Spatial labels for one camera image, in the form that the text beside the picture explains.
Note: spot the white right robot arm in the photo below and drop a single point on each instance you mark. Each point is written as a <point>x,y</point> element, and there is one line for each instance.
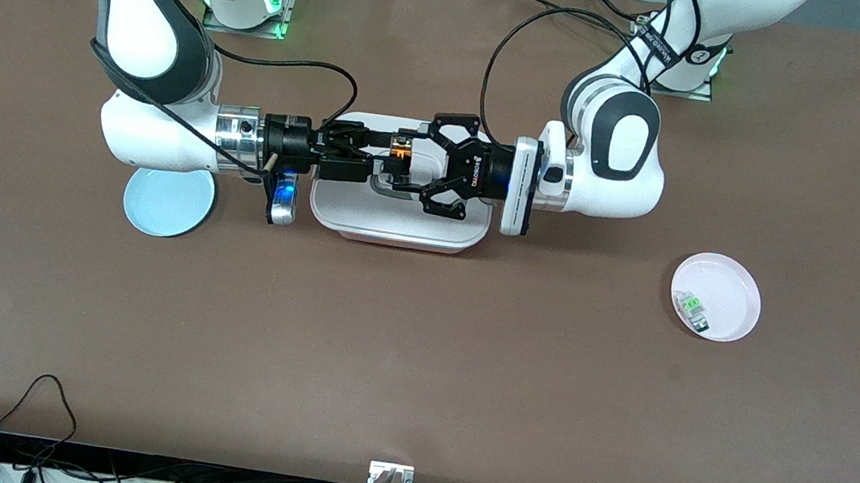
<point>151,43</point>

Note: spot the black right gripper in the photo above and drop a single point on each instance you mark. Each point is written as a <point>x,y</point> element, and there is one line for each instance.
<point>287,137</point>

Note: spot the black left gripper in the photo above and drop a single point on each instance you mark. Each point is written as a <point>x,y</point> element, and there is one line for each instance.
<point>485,175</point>

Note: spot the pink round plate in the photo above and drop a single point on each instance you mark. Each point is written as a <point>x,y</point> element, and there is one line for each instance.
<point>728,282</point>

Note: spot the white lunch box grey latches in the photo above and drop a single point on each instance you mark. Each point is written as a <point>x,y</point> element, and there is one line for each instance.
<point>399,225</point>

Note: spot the light blue round plate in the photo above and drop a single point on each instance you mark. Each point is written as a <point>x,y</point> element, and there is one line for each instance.
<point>168,205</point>

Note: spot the orange and black push-button switch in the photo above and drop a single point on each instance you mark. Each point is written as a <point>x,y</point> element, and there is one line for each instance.
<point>400,154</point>

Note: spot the green push-button switch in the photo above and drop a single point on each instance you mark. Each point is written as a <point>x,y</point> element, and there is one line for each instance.
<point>692,311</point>

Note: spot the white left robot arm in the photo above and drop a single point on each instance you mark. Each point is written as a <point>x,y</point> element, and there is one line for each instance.
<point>612,165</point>

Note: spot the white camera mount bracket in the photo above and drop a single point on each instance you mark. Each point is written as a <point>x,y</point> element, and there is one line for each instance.
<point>391,473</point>

